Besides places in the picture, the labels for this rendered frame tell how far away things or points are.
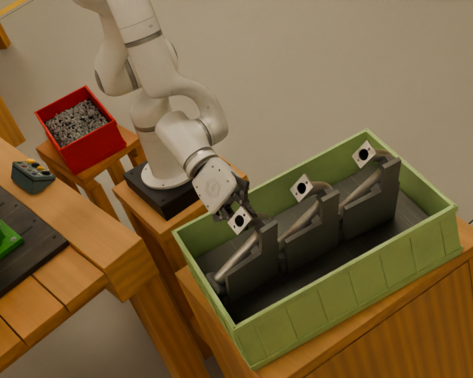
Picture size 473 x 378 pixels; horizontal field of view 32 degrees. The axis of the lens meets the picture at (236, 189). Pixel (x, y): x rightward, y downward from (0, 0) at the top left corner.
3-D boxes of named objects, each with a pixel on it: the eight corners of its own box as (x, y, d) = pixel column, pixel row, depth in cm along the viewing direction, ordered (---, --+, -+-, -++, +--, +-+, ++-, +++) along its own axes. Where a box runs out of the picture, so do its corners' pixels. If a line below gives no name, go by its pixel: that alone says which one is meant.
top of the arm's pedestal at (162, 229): (196, 144, 272) (192, 135, 270) (250, 184, 249) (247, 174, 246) (115, 197, 263) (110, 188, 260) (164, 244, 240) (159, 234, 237)
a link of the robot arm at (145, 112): (129, 118, 243) (101, 49, 229) (186, 94, 246) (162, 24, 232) (140, 136, 234) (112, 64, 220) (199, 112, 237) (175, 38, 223)
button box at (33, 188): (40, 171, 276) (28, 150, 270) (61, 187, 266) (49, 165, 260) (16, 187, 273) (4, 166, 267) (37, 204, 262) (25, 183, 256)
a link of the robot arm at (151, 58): (177, 17, 194) (221, 133, 204) (118, 43, 188) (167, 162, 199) (193, 16, 186) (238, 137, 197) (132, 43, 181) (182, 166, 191)
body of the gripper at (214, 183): (181, 181, 191) (208, 217, 187) (205, 150, 187) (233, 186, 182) (201, 181, 197) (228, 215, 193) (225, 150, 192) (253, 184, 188)
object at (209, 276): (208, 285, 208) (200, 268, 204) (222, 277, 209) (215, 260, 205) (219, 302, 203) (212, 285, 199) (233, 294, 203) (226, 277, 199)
